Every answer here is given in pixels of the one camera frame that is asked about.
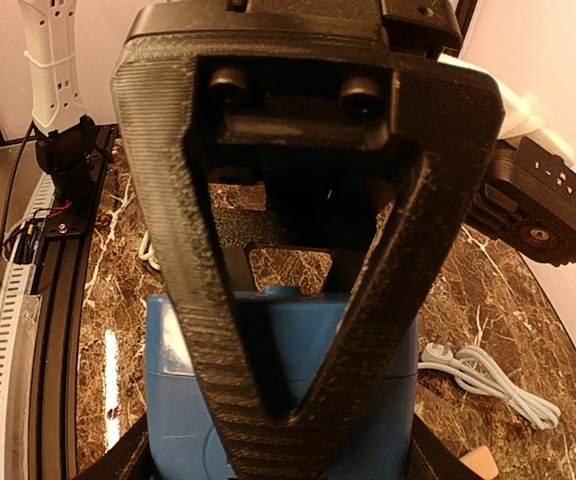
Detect white slotted cable duct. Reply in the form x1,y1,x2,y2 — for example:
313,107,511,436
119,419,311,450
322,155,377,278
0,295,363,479
0,174,52,480

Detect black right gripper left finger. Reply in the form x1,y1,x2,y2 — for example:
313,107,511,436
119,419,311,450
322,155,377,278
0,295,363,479
75,414,149,480

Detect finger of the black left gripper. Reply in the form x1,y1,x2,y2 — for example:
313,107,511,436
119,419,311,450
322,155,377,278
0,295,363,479
112,31,504,479

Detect black front rail frame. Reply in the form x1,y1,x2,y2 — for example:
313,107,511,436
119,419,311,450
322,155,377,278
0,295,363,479
26,125,119,479

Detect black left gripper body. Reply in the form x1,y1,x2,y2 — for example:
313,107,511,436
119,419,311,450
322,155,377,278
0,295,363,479
127,1,463,58

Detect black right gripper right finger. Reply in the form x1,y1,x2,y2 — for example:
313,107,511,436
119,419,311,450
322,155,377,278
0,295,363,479
406,415,478,480

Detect white power strip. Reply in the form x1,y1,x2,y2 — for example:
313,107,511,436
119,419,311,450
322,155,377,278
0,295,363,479
137,231,161,271

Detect blue cube socket adapter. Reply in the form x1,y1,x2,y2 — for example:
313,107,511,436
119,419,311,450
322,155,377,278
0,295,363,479
145,286,418,479

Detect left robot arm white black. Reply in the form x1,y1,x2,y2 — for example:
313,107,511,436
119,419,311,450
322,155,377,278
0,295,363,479
111,1,576,479

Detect pink charger plug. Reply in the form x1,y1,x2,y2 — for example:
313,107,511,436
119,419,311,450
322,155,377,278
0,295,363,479
460,446,500,480

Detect light blue power strip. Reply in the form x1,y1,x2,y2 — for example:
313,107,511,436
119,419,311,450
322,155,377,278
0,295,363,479
418,342,561,431

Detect small circuit board left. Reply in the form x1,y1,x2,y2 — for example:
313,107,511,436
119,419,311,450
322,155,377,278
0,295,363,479
13,209,48,265

